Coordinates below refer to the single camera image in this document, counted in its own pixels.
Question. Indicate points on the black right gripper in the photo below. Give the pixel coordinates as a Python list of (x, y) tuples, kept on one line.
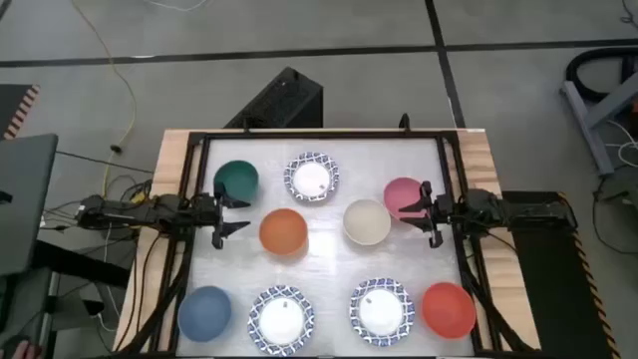
[(446, 212)]

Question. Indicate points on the black perforated box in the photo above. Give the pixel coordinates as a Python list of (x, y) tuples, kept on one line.
[(284, 100)]

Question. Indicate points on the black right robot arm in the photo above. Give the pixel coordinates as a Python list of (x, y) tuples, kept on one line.
[(488, 207)]

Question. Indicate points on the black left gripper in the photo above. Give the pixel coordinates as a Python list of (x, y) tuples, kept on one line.
[(204, 214)]

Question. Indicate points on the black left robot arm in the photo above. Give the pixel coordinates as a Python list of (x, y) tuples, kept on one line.
[(124, 215)]

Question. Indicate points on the hazard-striped floor mat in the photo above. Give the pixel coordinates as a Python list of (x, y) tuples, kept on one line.
[(15, 107)]

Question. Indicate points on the white blue-patterned bottom bowl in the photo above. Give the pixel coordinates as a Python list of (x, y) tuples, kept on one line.
[(381, 311)]

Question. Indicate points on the green bowl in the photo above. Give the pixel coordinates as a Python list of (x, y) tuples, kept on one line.
[(241, 179)]

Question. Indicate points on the grey metal stand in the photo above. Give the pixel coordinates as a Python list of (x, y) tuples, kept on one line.
[(590, 124)]

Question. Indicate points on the pink bowl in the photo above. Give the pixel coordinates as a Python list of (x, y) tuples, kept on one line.
[(401, 192)]

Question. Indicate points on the blue bowl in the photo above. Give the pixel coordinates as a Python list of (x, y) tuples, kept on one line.
[(204, 314)]

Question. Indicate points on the black metal table frame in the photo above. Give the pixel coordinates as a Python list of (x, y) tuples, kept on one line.
[(324, 135)]

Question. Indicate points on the black mat with hazard edge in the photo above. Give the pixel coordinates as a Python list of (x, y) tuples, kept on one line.
[(548, 289)]

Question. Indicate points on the grey monitor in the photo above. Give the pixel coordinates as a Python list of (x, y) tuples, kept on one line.
[(25, 199)]

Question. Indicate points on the orange bowl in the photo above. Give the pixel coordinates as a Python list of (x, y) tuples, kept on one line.
[(283, 232)]

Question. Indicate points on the person's hand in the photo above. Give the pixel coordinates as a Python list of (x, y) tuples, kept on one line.
[(25, 351)]

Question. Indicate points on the cream bowl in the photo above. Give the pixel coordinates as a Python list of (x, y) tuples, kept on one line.
[(367, 222)]

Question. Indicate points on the red bowl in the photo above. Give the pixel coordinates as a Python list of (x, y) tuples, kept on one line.
[(448, 310)]

